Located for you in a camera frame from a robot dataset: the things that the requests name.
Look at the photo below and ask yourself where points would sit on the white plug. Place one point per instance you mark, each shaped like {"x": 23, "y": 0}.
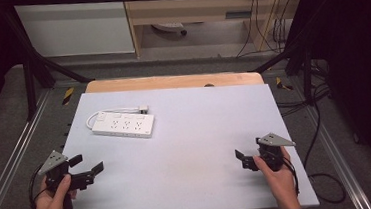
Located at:
{"x": 143, "y": 109}

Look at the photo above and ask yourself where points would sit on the white cabinet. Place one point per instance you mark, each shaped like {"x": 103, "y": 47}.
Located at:
{"x": 77, "y": 29}

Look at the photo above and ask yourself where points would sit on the person's right hand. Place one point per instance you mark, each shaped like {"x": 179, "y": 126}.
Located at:
{"x": 280, "y": 184}

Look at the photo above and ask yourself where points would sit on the office chair base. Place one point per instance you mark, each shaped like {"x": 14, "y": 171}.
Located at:
{"x": 171, "y": 27}

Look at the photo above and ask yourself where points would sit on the white power strip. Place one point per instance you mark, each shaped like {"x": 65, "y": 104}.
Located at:
{"x": 123, "y": 125}

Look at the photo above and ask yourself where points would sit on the aluminium floor rail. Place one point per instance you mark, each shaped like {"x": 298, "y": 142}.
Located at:
{"x": 10, "y": 161}
{"x": 338, "y": 159}

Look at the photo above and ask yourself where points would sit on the light wooden desk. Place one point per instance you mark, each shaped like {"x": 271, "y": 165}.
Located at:
{"x": 192, "y": 10}

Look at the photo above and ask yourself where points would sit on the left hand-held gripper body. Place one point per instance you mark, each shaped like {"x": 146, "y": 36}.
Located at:
{"x": 53, "y": 161}

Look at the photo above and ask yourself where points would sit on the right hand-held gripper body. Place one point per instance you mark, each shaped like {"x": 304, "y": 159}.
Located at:
{"x": 273, "y": 140}

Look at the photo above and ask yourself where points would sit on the person's left hand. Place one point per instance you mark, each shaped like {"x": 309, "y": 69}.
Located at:
{"x": 49, "y": 205}

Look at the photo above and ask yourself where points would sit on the wooden table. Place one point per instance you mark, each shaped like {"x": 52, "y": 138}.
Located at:
{"x": 175, "y": 82}

